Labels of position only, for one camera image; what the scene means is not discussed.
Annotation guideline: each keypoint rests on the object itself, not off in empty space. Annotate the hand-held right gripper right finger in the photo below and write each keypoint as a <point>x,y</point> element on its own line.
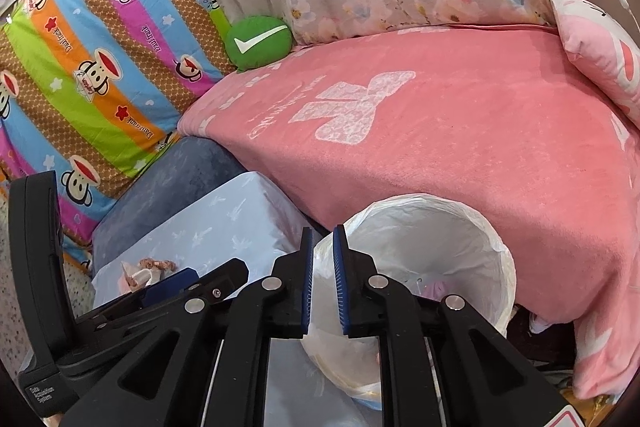
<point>342,287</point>

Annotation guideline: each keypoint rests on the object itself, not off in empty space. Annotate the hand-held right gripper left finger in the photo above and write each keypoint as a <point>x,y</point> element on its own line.
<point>306,287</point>

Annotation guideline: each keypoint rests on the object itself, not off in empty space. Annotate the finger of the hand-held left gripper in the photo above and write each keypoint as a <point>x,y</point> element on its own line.
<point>170,283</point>
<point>227,277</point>

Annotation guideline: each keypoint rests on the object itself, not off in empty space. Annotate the white lined trash bin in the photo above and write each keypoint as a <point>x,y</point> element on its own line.
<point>450,247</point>

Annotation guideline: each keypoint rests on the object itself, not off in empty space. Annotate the blue grey sofa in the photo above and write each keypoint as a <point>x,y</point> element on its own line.
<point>190,167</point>

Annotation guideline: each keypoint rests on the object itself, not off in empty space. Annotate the pink blanket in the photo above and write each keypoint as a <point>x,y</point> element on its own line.
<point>450,147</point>

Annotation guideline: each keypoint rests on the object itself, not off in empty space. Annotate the green round cushion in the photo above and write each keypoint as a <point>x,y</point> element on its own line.
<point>260,52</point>

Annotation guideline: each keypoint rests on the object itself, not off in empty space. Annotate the striped monkey print quilt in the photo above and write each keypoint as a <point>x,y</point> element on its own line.
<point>100,32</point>

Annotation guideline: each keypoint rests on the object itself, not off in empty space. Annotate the pink pillow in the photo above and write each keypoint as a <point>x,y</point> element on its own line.
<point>595,42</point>

